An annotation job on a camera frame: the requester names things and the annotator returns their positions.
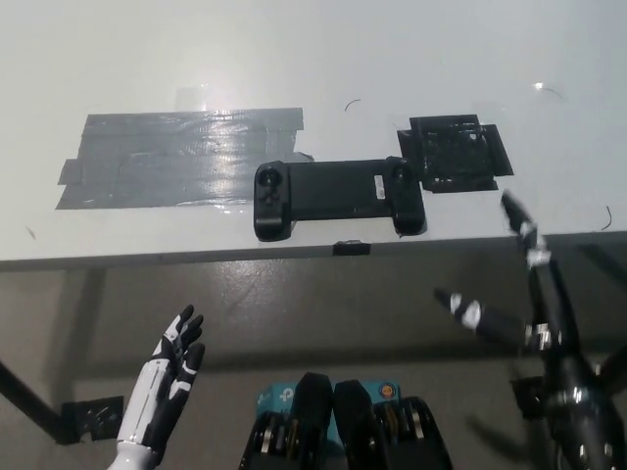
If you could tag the black game controller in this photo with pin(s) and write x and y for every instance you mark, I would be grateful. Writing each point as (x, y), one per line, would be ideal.
(333, 191)

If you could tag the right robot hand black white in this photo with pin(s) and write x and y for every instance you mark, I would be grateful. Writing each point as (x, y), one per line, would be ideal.
(568, 377)

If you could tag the large grey tape patch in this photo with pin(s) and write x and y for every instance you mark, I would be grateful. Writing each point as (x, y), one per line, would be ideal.
(171, 161)

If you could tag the grey table leg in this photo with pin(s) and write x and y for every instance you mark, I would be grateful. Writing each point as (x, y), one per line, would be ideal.
(88, 333)

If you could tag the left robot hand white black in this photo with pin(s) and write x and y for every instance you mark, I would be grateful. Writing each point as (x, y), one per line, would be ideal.
(152, 391)

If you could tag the square black tape patch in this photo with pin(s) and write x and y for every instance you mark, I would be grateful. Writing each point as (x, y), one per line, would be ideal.
(453, 154)

